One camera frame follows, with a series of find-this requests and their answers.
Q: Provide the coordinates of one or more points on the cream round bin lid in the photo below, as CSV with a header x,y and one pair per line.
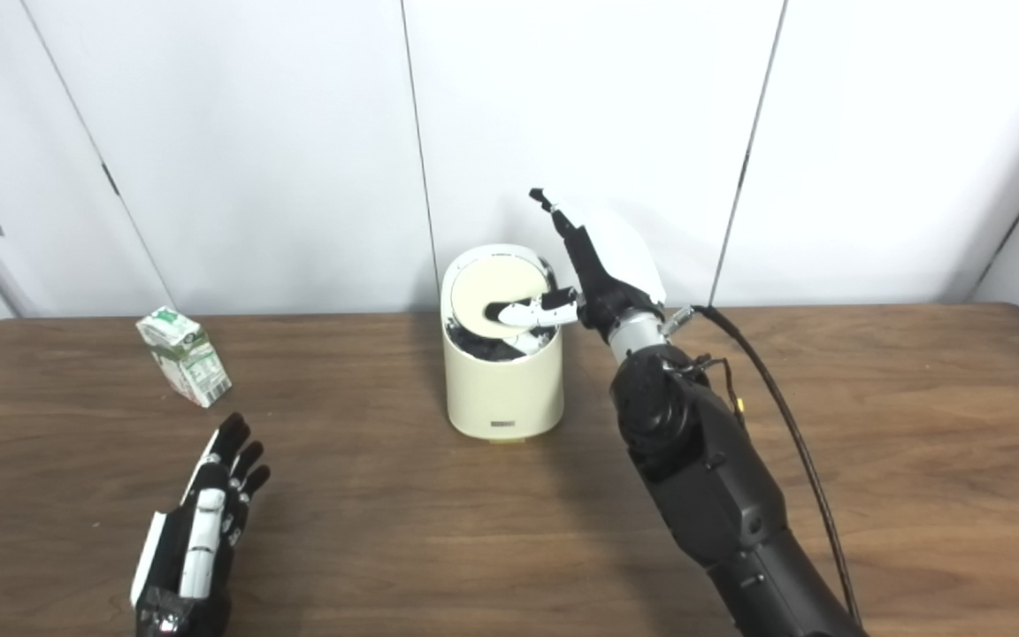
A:
x,y
492,287

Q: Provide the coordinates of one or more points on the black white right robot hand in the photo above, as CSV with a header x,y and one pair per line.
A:
x,y
620,265

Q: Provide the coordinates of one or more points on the green white milk carton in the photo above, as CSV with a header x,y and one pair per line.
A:
x,y
187,358

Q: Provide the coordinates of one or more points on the cream-colored round bin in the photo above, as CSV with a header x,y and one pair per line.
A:
x,y
501,398

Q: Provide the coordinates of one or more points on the black bin liner bag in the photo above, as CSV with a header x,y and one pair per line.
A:
x,y
474,347

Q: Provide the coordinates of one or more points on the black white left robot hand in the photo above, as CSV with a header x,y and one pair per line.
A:
x,y
200,540

